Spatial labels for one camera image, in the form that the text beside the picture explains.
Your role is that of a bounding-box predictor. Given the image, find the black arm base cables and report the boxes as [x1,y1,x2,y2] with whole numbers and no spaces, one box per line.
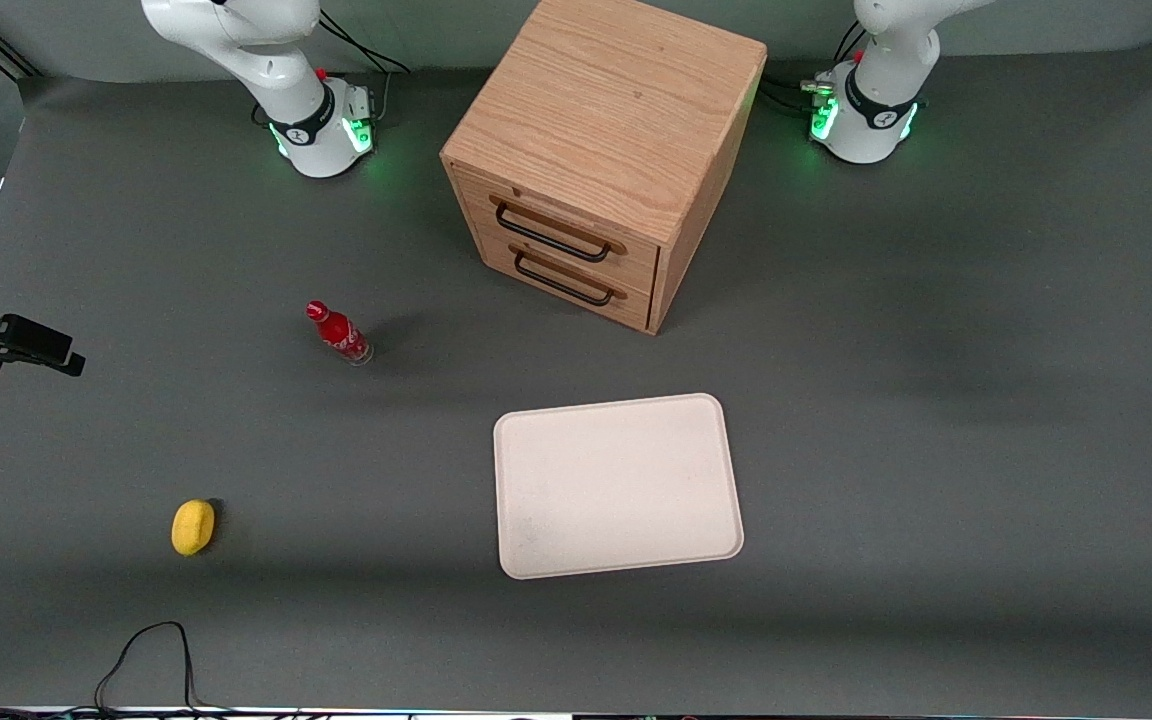
[252,8,413,129]
[760,20,872,119]

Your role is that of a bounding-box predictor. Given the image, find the dark grey table mat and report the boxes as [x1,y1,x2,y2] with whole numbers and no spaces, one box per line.
[0,38,1152,717]

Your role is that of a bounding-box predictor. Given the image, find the oak wooden drawer cabinet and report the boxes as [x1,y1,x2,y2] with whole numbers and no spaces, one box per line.
[440,0,768,336]

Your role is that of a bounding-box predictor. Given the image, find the red cola bottle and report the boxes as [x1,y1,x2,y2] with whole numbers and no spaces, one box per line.
[305,300,375,367]

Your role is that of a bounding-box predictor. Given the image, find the black left arm base cables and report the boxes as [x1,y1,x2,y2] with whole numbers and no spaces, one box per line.
[760,20,872,119]

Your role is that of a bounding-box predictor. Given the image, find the long black drawer handle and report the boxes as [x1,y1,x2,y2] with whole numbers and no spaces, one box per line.
[493,196,628,264]

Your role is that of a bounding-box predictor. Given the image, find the yellow lemon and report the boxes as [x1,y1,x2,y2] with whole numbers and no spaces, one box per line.
[171,499,217,557]

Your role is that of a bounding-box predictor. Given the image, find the short black drawer handle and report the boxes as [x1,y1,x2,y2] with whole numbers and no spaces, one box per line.
[512,244,628,307]

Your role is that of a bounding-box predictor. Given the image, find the black looped cable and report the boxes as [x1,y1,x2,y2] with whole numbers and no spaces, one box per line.
[94,621,199,713]

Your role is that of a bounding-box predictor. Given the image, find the wooden drawer front, short handle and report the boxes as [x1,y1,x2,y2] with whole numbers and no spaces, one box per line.
[474,220,657,333]

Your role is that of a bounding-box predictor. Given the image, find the black right arm base cables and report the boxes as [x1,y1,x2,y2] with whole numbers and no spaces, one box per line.
[252,8,413,129]

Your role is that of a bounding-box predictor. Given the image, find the wooden drawer front, long handle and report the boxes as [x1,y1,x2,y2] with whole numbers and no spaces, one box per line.
[451,163,662,293]

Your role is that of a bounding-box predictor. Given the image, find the beige rectangular tray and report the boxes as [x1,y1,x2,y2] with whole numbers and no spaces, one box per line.
[493,393,745,581]

